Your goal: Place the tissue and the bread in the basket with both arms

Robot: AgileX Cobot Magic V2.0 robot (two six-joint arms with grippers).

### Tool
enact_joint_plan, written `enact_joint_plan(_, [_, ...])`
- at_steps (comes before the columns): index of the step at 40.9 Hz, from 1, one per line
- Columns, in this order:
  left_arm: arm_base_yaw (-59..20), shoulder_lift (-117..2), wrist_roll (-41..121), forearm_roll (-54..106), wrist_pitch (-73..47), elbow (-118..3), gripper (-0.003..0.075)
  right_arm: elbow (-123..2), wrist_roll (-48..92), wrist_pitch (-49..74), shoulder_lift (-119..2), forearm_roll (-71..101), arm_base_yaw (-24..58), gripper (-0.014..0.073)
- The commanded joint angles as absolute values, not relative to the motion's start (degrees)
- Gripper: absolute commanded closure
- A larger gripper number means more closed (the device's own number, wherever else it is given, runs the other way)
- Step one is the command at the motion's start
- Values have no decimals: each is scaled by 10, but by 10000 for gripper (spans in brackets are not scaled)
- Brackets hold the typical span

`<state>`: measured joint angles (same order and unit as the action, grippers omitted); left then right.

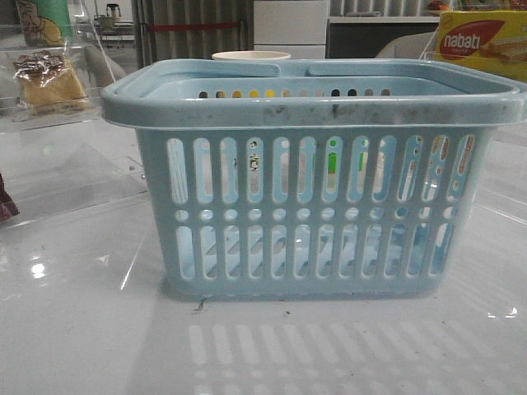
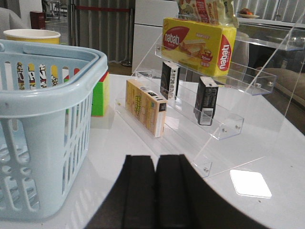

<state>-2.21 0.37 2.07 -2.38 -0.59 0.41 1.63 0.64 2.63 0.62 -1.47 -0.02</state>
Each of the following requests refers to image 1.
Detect white paper cup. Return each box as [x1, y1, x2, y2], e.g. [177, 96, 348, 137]
[212, 50, 291, 61]

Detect yellow nabati wafer box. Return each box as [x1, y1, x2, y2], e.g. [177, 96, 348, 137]
[433, 10, 526, 82]

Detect clear acrylic display shelf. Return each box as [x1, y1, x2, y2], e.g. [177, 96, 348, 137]
[1, 1, 147, 227]

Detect dark red snack packet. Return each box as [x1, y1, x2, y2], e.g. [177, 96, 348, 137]
[0, 175, 20, 221]

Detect clear acrylic right stand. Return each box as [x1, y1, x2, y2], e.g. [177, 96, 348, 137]
[418, 30, 439, 60]

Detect light blue plastic basket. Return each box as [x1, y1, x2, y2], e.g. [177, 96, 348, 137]
[101, 59, 526, 299]

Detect packaged bread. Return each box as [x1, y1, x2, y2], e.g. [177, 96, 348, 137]
[13, 50, 89, 115]

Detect white cabinet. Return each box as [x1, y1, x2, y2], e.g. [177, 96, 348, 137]
[253, 1, 330, 59]

